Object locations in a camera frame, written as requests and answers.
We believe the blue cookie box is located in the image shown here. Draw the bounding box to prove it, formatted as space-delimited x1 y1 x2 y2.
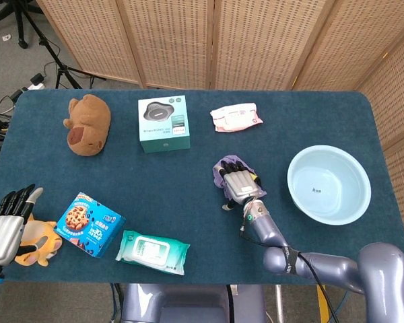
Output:
55 192 127 258

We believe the white power strip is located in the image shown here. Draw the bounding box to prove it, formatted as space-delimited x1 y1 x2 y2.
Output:
18 73 46 99

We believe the wicker folding screen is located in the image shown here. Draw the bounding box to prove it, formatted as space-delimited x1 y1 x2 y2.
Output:
36 0 404 256

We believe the dark blue table cover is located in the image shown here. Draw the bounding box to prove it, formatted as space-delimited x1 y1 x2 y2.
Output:
0 89 404 287

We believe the metal table leg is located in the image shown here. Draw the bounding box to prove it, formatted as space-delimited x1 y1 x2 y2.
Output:
275 285 286 323

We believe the purple cloth with yellow patch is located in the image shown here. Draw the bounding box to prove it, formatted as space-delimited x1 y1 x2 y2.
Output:
212 154 267 200

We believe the pink wipes pack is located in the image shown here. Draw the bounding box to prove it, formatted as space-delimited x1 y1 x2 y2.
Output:
209 103 264 133

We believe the black office chair base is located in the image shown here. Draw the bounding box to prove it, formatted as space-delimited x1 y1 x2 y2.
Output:
0 0 33 50

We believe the grey robot torso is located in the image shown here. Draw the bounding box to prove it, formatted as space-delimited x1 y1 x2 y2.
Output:
120 283 269 323

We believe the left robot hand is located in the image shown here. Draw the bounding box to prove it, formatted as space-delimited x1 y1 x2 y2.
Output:
0 184 44 266

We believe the black tripod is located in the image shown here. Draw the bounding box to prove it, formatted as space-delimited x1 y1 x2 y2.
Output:
20 0 106 90

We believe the light blue plastic basin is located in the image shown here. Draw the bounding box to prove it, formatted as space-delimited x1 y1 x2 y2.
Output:
286 145 372 226

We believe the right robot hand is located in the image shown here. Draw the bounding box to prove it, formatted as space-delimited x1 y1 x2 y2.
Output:
221 160 264 212

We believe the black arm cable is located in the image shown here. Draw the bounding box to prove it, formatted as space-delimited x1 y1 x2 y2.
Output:
239 215 338 323

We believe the green wet wipes pack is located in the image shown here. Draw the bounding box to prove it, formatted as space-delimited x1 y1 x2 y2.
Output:
115 229 191 276

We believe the orange tiger plush toy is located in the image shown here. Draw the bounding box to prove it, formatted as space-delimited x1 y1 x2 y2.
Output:
13 215 63 267

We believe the teal product box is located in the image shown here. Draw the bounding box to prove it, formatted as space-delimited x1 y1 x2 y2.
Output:
137 95 192 155

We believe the brown capybara plush toy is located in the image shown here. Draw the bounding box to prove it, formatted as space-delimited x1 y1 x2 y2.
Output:
63 94 112 157

